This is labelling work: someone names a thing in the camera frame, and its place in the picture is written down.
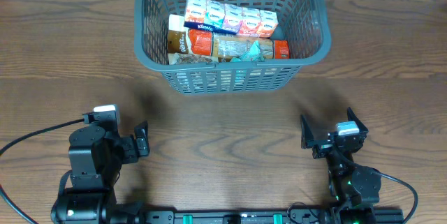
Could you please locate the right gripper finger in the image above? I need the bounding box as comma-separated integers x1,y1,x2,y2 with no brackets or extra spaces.
347,107,369,135
300,114,314,149

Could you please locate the beige snack pouch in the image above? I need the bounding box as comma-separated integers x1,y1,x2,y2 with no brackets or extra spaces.
167,14,192,65

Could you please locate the small teal wipes packet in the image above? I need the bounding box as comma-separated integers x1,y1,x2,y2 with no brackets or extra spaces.
230,40,265,62

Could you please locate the Kleenex tissue multipack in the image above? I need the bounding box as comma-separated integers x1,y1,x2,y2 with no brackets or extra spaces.
184,0,279,38

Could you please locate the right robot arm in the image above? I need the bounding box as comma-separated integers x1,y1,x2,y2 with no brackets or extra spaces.
300,108,381,223

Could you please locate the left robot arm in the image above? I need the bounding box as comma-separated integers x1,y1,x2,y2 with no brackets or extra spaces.
50,110,149,223

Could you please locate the grey plastic lattice basket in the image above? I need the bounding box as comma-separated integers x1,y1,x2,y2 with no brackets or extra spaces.
134,0,331,95

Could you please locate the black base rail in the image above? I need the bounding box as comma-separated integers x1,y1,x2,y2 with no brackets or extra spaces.
145,208,404,224

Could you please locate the right black cable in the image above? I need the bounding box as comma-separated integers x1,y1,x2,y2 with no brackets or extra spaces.
352,160,419,224

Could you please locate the black cable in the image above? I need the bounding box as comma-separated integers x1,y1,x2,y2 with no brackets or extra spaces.
352,160,419,224
0,118,87,224

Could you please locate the left black cable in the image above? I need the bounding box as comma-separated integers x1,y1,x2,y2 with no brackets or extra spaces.
0,118,87,224

